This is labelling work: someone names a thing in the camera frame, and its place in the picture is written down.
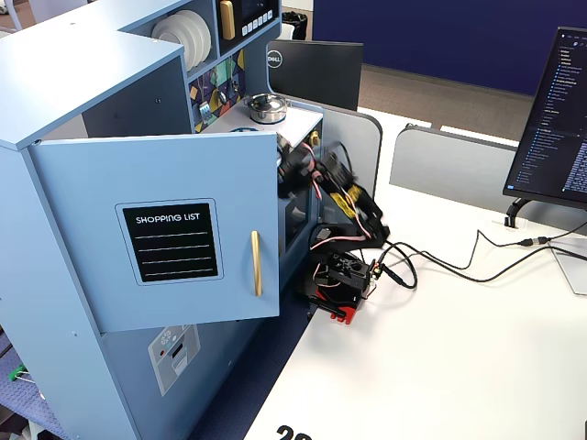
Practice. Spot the lit computer monitor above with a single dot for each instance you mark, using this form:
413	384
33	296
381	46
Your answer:
555	119

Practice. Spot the gray rounded desk divider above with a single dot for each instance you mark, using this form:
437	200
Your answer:
362	137

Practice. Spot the small green object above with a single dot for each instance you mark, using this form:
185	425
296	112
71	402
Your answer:
16	372

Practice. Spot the blue toy kitchen unit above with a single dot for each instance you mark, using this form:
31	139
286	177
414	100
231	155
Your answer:
69	82

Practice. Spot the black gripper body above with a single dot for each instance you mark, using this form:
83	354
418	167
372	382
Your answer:
290	169

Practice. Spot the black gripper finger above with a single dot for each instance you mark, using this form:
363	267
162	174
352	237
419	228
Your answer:
282	146
289	183

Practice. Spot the black Dell monitor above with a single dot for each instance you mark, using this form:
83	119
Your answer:
316	73

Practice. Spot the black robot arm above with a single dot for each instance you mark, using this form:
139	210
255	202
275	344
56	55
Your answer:
362	206

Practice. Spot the blue cabinet door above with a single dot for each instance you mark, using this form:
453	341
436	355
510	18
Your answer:
91	183

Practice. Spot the red table clamp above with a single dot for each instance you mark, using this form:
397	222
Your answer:
345	315

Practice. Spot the gray flat pad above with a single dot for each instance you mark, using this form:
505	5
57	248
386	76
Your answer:
572	270

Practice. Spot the black toy microwave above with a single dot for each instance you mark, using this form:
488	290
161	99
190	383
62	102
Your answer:
257	18

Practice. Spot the gold stove knob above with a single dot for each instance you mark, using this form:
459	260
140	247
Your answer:
314	138

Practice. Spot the black shopping list board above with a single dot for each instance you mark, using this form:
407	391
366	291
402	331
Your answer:
174	247

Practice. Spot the gray long desk divider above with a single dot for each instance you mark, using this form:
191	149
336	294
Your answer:
449	165

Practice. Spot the toy metal ladle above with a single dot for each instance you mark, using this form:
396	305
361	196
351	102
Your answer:
222	96

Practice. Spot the white toy plate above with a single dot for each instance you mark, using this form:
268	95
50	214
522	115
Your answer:
205	36
191	39
167	34

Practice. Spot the black trash bin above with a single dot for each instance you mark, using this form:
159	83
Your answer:
294	25

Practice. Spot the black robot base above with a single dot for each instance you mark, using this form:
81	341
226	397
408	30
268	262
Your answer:
341	284

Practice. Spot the steel toy pot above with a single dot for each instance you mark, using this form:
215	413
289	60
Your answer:
266	115

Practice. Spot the toy metal spatula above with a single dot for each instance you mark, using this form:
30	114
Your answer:
205	113

